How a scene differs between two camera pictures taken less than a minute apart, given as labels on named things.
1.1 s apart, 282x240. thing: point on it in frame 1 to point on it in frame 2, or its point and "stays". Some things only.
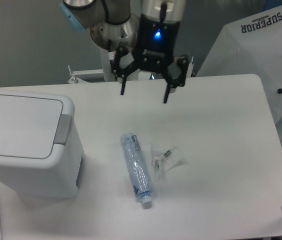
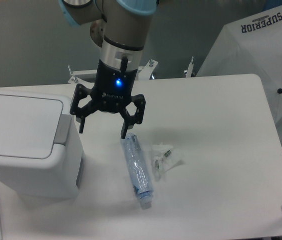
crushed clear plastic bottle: (138, 170) stays
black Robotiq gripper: (154, 49) to (112, 89)
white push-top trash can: (31, 143) stays
